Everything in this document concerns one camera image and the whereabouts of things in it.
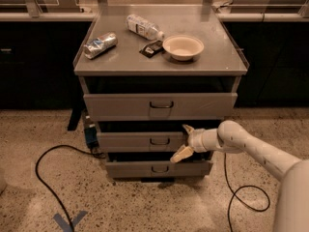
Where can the grey top drawer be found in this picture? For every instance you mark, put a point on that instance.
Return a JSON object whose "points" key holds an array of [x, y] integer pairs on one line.
{"points": [[164, 106]]}

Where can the white counter rail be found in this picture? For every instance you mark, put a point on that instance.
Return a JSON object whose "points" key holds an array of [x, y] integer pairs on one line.
{"points": [[91, 17]]}

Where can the grey drawer cabinet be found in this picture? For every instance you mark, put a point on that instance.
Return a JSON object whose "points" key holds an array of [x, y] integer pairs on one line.
{"points": [[124, 70]]}

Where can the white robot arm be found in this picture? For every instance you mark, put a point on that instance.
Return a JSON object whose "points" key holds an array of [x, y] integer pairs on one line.
{"points": [[292, 207]]}

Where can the white bowl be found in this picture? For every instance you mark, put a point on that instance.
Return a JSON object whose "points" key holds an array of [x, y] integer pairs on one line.
{"points": [[183, 47]]}

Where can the crushed silver can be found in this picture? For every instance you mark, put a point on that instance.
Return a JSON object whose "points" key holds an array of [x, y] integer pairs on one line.
{"points": [[95, 47]]}

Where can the blue power box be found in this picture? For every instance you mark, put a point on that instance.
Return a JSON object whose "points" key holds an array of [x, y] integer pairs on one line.
{"points": [[91, 139]]}

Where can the clear plastic water bottle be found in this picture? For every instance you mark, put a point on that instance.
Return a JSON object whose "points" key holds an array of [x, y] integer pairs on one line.
{"points": [[143, 27]]}

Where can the black snack packet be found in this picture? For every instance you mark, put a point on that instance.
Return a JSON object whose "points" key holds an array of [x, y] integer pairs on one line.
{"points": [[151, 49]]}

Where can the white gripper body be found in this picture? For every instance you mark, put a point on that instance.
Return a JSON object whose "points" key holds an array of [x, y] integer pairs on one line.
{"points": [[195, 140]]}

